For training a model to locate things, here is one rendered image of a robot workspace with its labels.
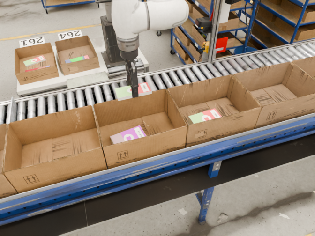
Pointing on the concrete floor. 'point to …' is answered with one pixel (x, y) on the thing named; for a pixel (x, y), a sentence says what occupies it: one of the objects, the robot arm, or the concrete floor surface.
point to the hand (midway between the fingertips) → (132, 86)
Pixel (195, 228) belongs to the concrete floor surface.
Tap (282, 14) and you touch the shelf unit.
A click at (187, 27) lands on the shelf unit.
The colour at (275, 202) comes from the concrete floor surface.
